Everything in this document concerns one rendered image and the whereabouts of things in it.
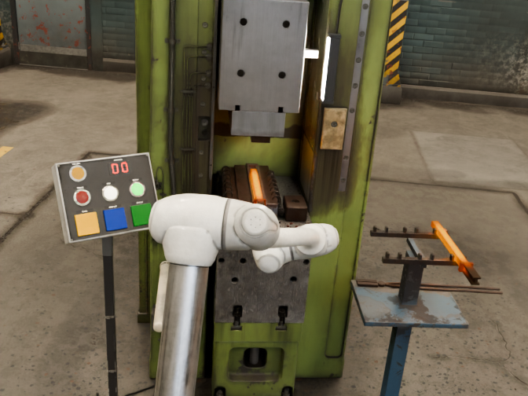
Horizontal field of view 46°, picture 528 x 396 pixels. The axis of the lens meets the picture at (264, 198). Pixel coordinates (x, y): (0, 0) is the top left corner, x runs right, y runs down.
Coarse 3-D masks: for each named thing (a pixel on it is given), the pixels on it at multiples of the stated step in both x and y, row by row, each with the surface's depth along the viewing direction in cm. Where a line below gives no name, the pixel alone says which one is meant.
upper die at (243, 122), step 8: (232, 112) 231; (240, 112) 232; (248, 112) 232; (256, 112) 232; (264, 112) 232; (272, 112) 233; (280, 112) 233; (232, 120) 232; (240, 120) 233; (248, 120) 233; (256, 120) 233; (264, 120) 234; (272, 120) 234; (280, 120) 234; (232, 128) 234; (240, 128) 234; (248, 128) 234; (256, 128) 235; (264, 128) 235; (272, 128) 235; (280, 128) 235; (264, 136) 236; (272, 136) 236; (280, 136) 237
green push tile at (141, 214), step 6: (144, 204) 228; (150, 204) 229; (132, 210) 226; (138, 210) 227; (144, 210) 228; (150, 210) 229; (132, 216) 226; (138, 216) 226; (144, 216) 227; (138, 222) 226; (144, 222) 227
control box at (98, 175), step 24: (72, 168) 218; (96, 168) 222; (120, 168) 226; (144, 168) 230; (72, 192) 217; (96, 192) 221; (120, 192) 225; (144, 192) 229; (72, 216) 216; (72, 240) 215
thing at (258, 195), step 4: (252, 172) 273; (256, 172) 273; (252, 176) 269; (256, 176) 269; (252, 180) 265; (256, 180) 265; (252, 184) 264; (256, 184) 261; (256, 188) 257; (260, 188) 257; (256, 192) 253; (260, 192) 253; (256, 196) 249; (260, 196) 249; (256, 200) 245; (260, 200) 243; (264, 200) 245; (264, 204) 240
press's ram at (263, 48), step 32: (224, 0) 215; (256, 0) 216; (288, 0) 218; (224, 32) 219; (256, 32) 220; (288, 32) 221; (224, 64) 224; (256, 64) 225; (288, 64) 226; (224, 96) 228; (256, 96) 229; (288, 96) 231
